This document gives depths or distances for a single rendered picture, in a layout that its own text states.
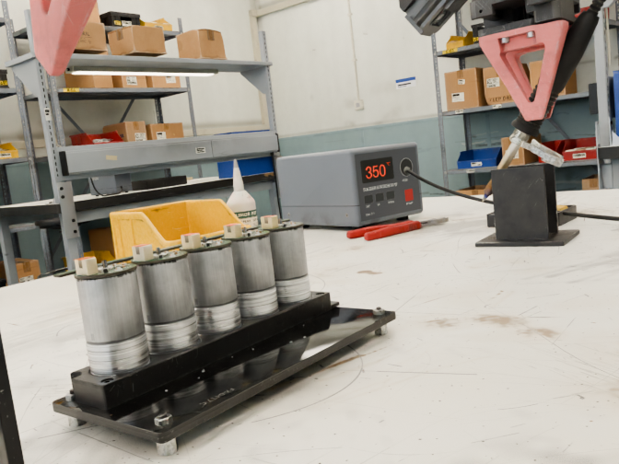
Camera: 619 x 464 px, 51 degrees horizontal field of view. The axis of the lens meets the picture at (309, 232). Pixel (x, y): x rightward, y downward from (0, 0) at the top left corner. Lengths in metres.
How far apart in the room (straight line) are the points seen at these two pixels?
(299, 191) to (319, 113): 5.47
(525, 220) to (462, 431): 0.36
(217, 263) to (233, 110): 6.09
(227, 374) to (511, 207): 0.36
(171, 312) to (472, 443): 0.14
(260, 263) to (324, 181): 0.47
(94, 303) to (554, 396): 0.18
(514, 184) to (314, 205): 0.30
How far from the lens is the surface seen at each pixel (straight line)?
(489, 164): 4.95
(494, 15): 0.57
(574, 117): 5.12
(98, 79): 4.95
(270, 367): 0.28
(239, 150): 3.43
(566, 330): 0.34
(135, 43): 3.18
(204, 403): 0.26
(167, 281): 0.29
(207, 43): 3.47
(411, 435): 0.24
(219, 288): 0.31
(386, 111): 5.83
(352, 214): 0.75
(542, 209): 0.58
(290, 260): 0.34
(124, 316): 0.27
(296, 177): 0.83
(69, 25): 0.18
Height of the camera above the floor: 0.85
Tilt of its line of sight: 7 degrees down
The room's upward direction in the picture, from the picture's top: 7 degrees counter-clockwise
